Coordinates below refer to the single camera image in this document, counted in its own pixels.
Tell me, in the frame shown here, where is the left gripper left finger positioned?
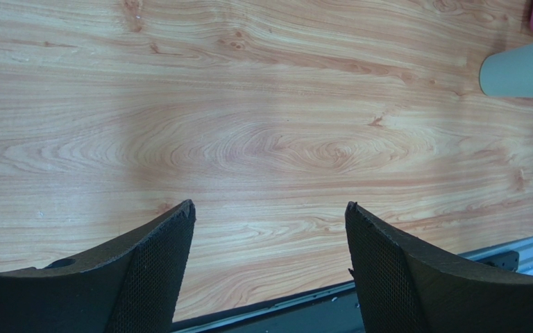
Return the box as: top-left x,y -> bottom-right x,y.
0,200 -> 196,332

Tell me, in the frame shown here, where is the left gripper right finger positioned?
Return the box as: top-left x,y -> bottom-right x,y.
345,202 -> 533,332

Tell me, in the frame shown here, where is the green cup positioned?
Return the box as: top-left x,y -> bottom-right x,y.
479,43 -> 533,98

